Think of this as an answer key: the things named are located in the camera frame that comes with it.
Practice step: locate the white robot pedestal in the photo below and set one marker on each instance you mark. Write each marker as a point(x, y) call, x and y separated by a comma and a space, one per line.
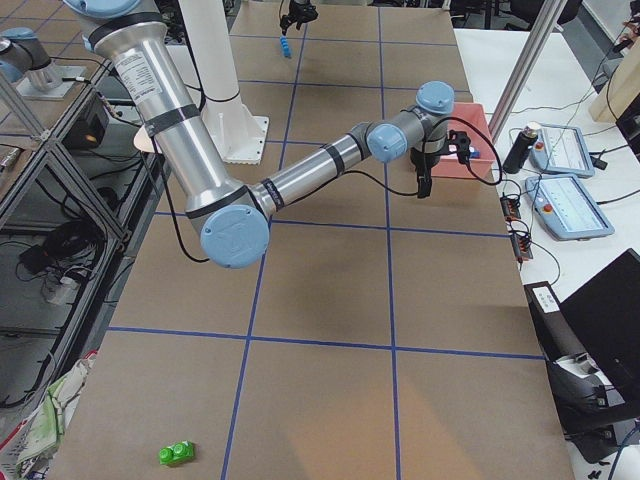
point(207, 67)

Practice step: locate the aluminium frame post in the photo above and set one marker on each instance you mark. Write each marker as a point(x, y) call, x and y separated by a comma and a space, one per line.
point(547, 19)

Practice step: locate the near teach pendant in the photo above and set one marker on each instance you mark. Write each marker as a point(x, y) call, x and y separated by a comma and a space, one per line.
point(566, 208)

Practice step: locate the teach pendant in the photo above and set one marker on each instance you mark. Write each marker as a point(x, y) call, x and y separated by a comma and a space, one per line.
point(566, 208)
point(561, 150)

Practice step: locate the green two-stud block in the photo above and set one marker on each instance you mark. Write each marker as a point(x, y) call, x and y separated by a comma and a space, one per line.
point(176, 453)

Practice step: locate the crumpled green white bag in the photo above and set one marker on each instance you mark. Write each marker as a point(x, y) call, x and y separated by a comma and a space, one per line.
point(27, 452)

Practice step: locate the black water bottle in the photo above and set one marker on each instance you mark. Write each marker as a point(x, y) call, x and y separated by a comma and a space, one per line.
point(520, 149)

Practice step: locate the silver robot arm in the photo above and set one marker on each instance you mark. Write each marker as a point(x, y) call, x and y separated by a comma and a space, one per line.
point(231, 217)
point(22, 52)

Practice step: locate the far orange usb hub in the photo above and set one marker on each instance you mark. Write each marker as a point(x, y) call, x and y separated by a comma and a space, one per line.
point(510, 208)

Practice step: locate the near orange usb hub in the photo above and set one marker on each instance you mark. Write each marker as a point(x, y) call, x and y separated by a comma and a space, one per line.
point(521, 244)

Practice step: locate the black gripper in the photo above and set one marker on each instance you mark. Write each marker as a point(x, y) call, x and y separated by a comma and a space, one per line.
point(419, 159)
point(298, 8)

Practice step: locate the orange usb hub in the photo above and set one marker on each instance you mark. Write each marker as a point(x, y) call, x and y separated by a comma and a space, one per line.
point(521, 244)
point(510, 208)

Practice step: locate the far teach pendant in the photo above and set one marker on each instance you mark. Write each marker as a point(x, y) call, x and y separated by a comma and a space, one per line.
point(561, 150)

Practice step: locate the long blue stud block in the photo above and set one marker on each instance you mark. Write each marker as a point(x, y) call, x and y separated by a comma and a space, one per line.
point(285, 47)

